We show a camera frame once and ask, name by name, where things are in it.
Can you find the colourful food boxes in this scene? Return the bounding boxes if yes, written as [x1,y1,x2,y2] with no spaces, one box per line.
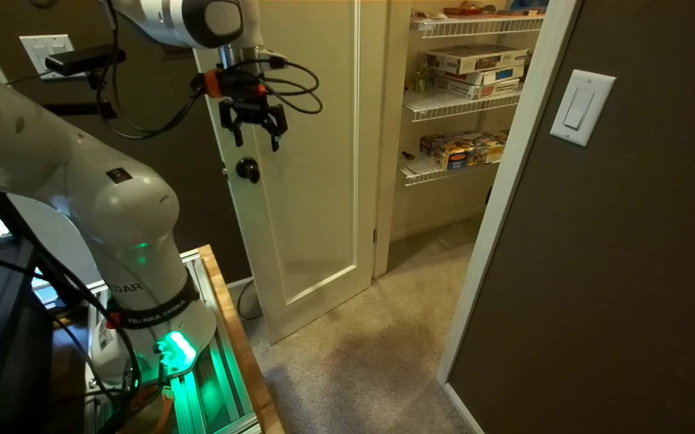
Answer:
[418,127,512,170]

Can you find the white double wall plate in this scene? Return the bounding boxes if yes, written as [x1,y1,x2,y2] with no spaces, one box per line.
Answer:
[16,30,78,82]

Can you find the white flat game box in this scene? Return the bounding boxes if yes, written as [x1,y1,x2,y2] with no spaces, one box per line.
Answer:
[424,44,531,76]

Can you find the white wire shelf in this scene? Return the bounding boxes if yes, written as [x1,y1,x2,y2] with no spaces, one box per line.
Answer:
[397,153,498,191]
[410,11,547,41]
[402,86,525,126]

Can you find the white panel door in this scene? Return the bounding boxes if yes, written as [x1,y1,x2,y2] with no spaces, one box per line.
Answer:
[190,0,390,344]

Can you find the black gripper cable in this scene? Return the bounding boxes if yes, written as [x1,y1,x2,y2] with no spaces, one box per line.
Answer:
[107,48,325,144]

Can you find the black camera on stand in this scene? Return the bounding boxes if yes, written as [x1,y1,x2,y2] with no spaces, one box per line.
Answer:
[43,44,130,123]

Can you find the wood rimmed robot table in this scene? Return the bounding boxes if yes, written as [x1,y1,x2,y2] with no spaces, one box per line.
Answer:
[79,242,286,434]

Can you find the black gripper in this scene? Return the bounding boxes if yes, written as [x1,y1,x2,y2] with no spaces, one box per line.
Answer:
[215,76,291,153]

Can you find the black round door knob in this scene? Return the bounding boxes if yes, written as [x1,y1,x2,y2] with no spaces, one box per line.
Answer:
[235,157,262,185]

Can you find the white rocker light switch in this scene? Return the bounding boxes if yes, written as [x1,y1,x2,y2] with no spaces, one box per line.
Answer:
[547,68,617,150]

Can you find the stacked flat game box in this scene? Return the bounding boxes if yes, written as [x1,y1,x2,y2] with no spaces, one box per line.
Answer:
[446,68,529,100]

